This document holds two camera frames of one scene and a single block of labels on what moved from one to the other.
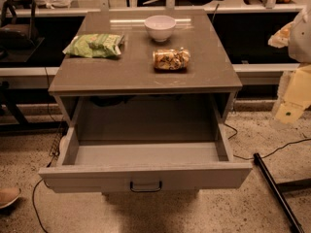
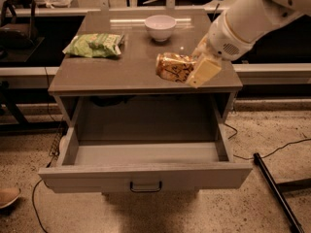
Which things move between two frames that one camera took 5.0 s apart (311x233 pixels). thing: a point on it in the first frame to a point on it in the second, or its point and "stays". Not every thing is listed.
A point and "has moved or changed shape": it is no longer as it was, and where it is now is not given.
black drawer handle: x=147 y=190 stays
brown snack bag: x=171 y=59 has moved or changed shape
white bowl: x=160 y=27 stays
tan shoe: x=8 y=195 stays
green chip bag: x=93 y=46 stays
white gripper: x=301 y=39 to x=223 y=39
